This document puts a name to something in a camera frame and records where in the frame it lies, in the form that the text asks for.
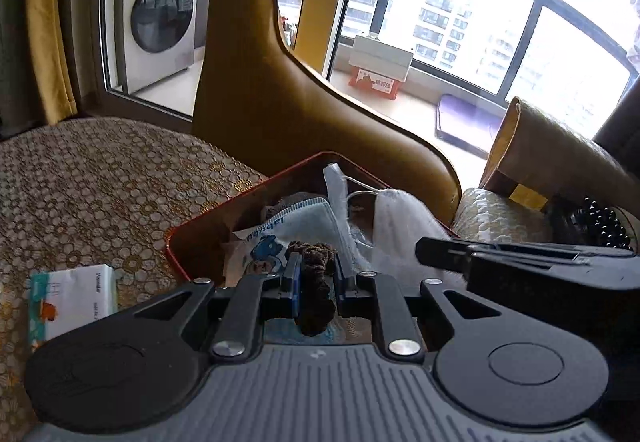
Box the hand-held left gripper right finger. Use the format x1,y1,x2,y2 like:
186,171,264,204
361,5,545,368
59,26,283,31
333,259,497,356

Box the tissue pack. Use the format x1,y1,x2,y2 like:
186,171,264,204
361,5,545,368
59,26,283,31
29,264,119,349

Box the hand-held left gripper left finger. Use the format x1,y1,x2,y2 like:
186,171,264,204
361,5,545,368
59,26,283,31
134,252,304,363

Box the black bead string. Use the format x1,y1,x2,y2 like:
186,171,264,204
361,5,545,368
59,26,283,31
565,197,636,253

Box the white face mask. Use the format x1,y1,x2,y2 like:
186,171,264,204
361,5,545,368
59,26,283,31
322,163,382,273
372,188,468,293

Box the red tin box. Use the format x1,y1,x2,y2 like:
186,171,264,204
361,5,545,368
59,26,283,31
165,151,457,353

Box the blue white wipes packet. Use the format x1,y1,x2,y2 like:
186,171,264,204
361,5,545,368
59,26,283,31
231,197,346,283

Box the purple mat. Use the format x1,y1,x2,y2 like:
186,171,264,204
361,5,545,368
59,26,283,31
435,93,506,155

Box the silver washing machine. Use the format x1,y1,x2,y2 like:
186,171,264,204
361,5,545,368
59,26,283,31
114,0,203,95

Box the white and red box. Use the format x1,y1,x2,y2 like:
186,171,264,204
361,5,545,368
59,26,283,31
348,34,415,100

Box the yellow leather chair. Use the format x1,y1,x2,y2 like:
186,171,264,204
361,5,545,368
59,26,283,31
192,0,462,227

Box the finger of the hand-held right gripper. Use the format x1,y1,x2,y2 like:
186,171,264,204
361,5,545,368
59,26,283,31
415,237,638,280

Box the brown scrunchie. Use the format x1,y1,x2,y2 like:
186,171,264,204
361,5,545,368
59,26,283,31
285,239,337,337

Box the yellow curtain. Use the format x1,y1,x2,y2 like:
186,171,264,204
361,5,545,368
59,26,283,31
25,0,78,125

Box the brown lace tablecloth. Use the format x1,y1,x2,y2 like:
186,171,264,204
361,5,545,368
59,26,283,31
0,117,271,442

